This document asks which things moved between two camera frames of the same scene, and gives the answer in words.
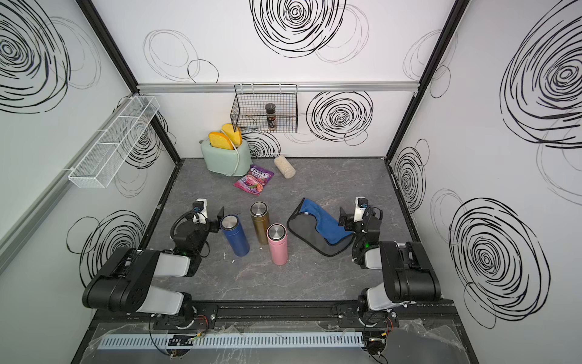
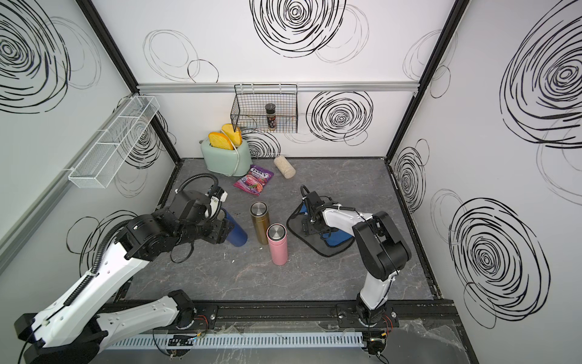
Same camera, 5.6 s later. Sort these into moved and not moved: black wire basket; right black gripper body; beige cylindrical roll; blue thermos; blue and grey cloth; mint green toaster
Moved: right black gripper body; blue thermos
Not moved: mint green toaster; blue and grey cloth; beige cylindrical roll; black wire basket
